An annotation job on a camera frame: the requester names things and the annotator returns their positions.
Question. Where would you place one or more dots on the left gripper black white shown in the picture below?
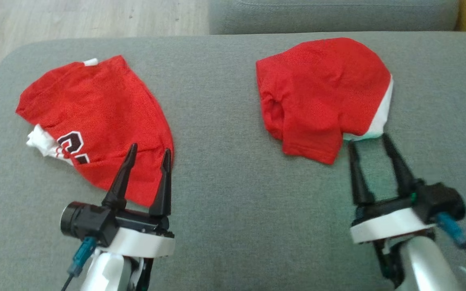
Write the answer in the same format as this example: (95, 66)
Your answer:
(144, 240)

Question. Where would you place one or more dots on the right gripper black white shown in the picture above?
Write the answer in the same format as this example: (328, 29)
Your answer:
(386, 224)

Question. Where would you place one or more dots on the red jersey with number print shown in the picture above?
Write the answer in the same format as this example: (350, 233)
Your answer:
(95, 105)

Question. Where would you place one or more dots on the grey sofa seat cushion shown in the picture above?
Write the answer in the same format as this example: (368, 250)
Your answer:
(338, 16)

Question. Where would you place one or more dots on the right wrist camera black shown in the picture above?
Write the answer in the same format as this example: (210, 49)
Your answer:
(439, 201)

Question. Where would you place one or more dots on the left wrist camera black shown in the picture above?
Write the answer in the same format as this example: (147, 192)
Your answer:
(83, 221)

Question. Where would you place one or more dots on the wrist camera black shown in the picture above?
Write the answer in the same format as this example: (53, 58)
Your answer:
(83, 221)
(439, 201)

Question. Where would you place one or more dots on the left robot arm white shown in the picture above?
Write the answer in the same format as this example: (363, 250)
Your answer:
(103, 270)

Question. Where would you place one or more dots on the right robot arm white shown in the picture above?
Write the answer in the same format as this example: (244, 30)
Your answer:
(423, 264)

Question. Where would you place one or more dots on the red shorts with white trim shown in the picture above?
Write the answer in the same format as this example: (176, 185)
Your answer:
(318, 89)

